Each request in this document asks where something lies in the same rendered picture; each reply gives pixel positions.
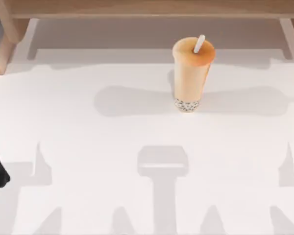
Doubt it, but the bubble tea cup with straw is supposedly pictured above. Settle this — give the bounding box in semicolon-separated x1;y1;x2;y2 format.
172;34;216;114

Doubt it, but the wooden cupboard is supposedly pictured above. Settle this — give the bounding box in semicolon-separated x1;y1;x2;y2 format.
0;0;294;76

